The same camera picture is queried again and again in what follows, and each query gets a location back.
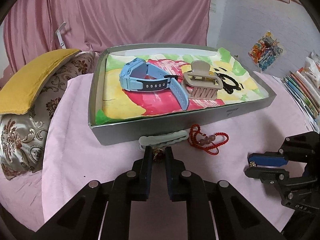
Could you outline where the white wavy hair clip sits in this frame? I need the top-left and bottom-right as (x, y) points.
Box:
(138, 130), (189, 151)

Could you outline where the red string bead bracelet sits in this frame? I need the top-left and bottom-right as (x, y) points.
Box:
(187, 123), (230, 156)

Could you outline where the colourful painted tray liner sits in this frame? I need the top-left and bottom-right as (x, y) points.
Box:
(95, 48), (268, 125)

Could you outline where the pink curtain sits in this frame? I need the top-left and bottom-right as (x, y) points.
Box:
(3, 0), (210, 72)

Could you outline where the pink bed blanket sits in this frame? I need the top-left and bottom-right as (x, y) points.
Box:
(1, 74), (311, 239)

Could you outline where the beige claw hair clip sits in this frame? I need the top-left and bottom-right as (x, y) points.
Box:
(181, 60), (223, 100)

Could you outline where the floral satin pillow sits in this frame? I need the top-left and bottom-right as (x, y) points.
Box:
(1, 51), (98, 180)

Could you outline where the white snack bag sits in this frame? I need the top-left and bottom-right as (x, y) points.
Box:
(303, 50), (320, 89)

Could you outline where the blue kids smartwatch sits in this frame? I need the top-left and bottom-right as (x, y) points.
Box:
(119, 58), (189, 111)

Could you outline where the black braided bracelet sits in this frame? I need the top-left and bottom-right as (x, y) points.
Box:
(216, 72), (245, 95)

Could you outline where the white clip lamp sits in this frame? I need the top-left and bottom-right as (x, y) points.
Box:
(55, 21), (66, 49)

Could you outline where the yellow pillow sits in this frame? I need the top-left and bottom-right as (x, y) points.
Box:
(1, 49), (80, 115)

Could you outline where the grey shallow tray box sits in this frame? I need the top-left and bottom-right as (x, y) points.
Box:
(88, 43), (276, 145)

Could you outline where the stack of books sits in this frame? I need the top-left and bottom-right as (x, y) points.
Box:
(282, 70), (319, 132)

